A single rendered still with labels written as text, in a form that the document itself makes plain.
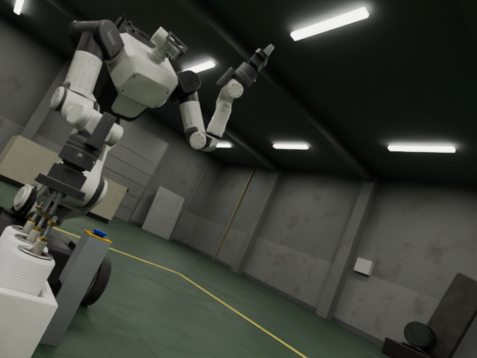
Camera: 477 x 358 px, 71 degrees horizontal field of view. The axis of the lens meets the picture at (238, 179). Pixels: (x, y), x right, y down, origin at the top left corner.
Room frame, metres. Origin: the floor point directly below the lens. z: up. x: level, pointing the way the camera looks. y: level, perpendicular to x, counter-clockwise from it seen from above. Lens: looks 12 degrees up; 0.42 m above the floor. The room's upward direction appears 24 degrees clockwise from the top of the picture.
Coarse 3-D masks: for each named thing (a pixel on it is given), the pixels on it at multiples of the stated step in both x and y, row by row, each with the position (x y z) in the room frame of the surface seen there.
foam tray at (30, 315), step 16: (0, 288) 0.74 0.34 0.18; (48, 288) 0.86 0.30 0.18; (0, 304) 0.73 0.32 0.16; (16, 304) 0.74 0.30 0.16; (32, 304) 0.76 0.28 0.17; (48, 304) 0.78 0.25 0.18; (0, 320) 0.74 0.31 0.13; (16, 320) 0.75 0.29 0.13; (32, 320) 0.77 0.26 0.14; (48, 320) 0.78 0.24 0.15; (0, 336) 0.74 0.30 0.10; (16, 336) 0.76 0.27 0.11; (32, 336) 0.78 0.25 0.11; (0, 352) 0.75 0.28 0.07; (16, 352) 0.77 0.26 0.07; (32, 352) 0.79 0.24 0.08
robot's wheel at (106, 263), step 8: (104, 256) 1.53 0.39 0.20; (104, 264) 1.47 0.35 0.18; (104, 272) 1.45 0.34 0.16; (96, 280) 1.43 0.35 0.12; (104, 280) 1.44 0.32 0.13; (88, 288) 1.49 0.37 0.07; (96, 288) 1.43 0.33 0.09; (104, 288) 1.45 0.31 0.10; (88, 296) 1.44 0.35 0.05; (96, 296) 1.45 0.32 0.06; (88, 304) 1.48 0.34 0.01
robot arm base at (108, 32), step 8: (72, 24) 1.09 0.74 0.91; (104, 24) 1.04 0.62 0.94; (112, 24) 1.07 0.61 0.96; (96, 32) 1.04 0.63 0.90; (104, 32) 1.05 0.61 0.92; (112, 32) 1.08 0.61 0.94; (72, 40) 1.11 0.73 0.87; (104, 40) 1.06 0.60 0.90; (112, 40) 1.09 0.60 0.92; (120, 40) 1.12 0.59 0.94; (104, 48) 1.08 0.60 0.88; (112, 48) 1.10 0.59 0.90; (120, 48) 1.13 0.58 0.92; (104, 56) 1.11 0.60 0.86; (112, 56) 1.11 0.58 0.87
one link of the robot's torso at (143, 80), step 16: (128, 32) 1.21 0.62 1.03; (128, 48) 1.15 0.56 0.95; (144, 48) 1.23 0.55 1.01; (112, 64) 1.18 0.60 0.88; (128, 64) 1.15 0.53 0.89; (144, 64) 1.18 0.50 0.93; (160, 64) 1.26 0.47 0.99; (112, 80) 1.19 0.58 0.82; (128, 80) 1.19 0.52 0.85; (144, 80) 1.21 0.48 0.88; (160, 80) 1.25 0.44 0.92; (176, 80) 1.30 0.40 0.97; (96, 96) 1.30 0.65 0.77; (112, 96) 1.26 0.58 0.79; (128, 96) 1.26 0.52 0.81; (144, 96) 1.28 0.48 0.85; (160, 96) 1.31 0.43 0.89; (112, 112) 1.33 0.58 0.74; (128, 112) 1.34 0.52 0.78; (144, 112) 1.41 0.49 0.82
